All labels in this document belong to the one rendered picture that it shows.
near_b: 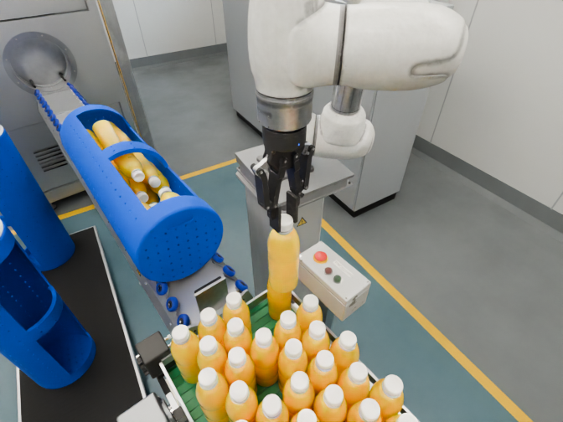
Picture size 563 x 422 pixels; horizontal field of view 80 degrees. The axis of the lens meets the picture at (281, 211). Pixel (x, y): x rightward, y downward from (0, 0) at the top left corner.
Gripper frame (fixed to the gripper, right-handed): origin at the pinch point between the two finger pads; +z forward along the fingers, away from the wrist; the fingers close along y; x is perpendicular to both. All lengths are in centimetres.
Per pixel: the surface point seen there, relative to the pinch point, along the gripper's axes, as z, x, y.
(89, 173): 23, -78, 25
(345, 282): 29.6, 7.5, -15.8
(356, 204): 125, -78, -136
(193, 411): 50, 2, 31
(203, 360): 31.8, 1.1, 24.8
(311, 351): 33.7, 14.6, 3.0
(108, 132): 21, -99, 11
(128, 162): 20, -71, 12
